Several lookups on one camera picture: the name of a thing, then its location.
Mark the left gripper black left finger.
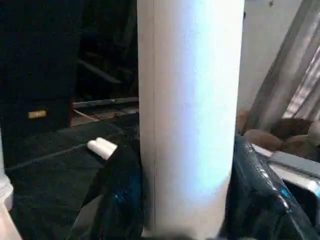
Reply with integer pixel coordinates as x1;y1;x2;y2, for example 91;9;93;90
70;144;146;240

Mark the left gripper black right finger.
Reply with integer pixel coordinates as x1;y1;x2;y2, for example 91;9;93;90
225;134;320;240

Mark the grey curtain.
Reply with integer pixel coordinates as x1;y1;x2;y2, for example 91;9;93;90
246;0;320;126

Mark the black box gold label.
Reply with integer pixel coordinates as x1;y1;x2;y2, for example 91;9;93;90
0;0;84;136

